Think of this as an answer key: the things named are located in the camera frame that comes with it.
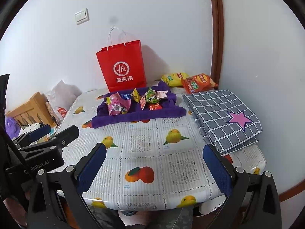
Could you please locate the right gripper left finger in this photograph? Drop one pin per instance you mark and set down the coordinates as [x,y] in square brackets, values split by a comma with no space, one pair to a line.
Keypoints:
[88,167]

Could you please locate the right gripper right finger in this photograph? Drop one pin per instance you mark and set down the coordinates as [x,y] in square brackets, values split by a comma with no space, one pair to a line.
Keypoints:
[220,168]

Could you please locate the grey checked star cloth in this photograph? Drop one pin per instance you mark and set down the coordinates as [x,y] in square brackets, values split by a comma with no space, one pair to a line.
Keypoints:
[225,121]

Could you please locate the wooden chair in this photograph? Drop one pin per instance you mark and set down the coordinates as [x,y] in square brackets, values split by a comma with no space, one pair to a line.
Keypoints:
[33,111]

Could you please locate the purple fleece tray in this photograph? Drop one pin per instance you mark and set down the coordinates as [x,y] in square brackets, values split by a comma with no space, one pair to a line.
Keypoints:
[135,113]

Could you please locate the fruit print tablecloth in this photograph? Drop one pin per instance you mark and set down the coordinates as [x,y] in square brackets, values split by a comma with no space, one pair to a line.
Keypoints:
[154,164]

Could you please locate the purple pink snack bag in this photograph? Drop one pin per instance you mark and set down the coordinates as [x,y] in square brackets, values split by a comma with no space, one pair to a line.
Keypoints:
[117,104]

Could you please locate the white plastic bag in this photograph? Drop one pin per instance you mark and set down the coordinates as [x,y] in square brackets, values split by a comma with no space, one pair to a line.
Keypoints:
[61,97]

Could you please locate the yellow small snack packet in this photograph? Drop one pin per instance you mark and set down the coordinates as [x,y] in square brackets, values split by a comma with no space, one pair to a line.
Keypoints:
[136,96]

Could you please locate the pink red snack packet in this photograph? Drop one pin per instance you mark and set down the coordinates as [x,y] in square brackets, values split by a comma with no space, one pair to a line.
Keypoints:
[142,102]

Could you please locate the orange chips bag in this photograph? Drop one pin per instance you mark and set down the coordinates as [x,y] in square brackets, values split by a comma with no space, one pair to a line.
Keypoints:
[198,83]

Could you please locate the red small snack packet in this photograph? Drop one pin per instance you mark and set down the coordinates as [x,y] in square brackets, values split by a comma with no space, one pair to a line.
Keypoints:
[155,106]

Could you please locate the green snack packet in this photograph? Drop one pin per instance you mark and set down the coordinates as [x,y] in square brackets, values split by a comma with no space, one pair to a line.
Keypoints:
[151,96]

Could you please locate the pale pink wafer packet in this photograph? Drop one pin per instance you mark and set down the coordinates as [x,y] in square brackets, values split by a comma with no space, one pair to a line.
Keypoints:
[162,94]

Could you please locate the yellow chips bag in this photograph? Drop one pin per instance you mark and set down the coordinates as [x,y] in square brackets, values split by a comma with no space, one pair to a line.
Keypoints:
[174,79]

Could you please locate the red paper shopping bag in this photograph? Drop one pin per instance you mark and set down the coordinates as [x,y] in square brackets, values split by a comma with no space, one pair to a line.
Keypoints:
[122,64]

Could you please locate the brown door frame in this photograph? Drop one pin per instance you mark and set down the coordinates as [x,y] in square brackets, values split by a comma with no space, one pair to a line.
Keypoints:
[218,39]

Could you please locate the white wall switch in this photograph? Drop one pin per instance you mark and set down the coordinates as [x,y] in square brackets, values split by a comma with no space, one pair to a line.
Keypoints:
[81,16]

